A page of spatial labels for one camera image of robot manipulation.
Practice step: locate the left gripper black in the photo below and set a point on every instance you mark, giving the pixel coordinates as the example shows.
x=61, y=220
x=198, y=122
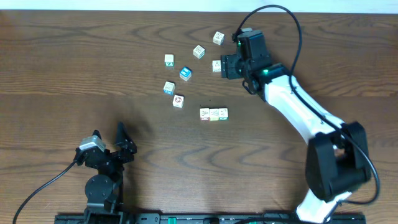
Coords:
x=112, y=155

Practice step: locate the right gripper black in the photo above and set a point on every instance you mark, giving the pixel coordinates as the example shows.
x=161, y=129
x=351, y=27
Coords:
x=228, y=66

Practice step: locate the wooden block plain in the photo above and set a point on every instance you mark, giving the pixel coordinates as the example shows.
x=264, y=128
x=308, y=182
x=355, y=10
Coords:
x=216, y=65

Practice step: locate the wooden block green edge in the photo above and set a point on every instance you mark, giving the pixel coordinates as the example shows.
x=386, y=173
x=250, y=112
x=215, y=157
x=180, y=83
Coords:
x=223, y=114

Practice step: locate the wooden block yellow W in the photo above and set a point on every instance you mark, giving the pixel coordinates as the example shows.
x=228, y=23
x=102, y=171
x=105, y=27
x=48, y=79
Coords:
x=214, y=114

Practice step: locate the wooden block red edge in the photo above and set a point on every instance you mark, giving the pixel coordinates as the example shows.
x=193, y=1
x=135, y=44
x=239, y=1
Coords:
x=204, y=114

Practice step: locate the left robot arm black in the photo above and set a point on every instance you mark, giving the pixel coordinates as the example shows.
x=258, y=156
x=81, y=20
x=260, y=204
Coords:
x=104, y=191

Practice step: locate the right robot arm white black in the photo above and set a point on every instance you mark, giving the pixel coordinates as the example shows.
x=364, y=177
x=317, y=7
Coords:
x=336, y=163

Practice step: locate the wooden block top right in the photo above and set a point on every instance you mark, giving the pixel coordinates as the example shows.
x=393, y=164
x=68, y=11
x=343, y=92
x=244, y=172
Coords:
x=218, y=38

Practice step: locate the wooden block teal edge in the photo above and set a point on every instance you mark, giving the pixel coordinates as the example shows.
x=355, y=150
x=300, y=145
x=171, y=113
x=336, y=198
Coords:
x=199, y=51

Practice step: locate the wooden block blue I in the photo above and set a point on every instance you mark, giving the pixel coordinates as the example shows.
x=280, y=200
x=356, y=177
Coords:
x=185, y=73

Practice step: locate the wooden block blue side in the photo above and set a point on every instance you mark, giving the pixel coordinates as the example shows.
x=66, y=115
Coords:
x=169, y=88

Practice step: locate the wooden block red circle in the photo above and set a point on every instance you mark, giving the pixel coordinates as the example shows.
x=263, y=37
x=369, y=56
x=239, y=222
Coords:
x=178, y=101

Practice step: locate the wooden block green Z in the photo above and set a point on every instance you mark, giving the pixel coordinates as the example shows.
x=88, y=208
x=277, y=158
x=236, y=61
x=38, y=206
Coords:
x=169, y=60

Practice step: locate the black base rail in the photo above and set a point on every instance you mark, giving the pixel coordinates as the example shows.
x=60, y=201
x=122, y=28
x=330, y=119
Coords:
x=155, y=218

